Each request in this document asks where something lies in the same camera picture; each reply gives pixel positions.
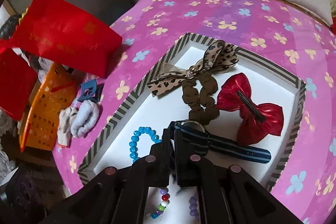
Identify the blue bead bracelet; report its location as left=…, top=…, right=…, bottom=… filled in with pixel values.
left=128, top=126, right=162, bottom=163

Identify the multicolour bead bracelet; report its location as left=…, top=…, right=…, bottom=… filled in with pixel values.
left=150, top=186, right=171, bottom=220

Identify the purple bead bracelet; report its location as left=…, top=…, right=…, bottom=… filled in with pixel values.
left=188, top=191, right=200, bottom=221

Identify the blue striped headband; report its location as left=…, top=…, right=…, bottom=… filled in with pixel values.
left=168, top=120, right=272, bottom=164

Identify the leopard print bow scrunchie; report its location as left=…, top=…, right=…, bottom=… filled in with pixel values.
left=147, top=40, right=239, bottom=126

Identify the shiny red bow clip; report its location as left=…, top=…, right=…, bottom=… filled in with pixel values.
left=217, top=73, right=284, bottom=146

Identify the striped white tray box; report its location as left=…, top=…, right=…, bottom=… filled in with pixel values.
left=77, top=32, right=307, bottom=192

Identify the white fluffy scrunchie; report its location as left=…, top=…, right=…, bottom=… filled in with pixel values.
left=71, top=100, right=100, bottom=138

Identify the blue hair claw clip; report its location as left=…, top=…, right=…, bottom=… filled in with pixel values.
left=77, top=79, right=104, bottom=103

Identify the orange plastic basket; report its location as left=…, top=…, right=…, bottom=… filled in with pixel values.
left=19, top=63, right=77, bottom=152

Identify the pink floral bedsheet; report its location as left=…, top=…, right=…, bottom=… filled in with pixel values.
left=52, top=0, right=335, bottom=223

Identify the large red gift bag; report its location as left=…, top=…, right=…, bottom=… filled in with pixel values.
left=1, top=0, right=122, bottom=78

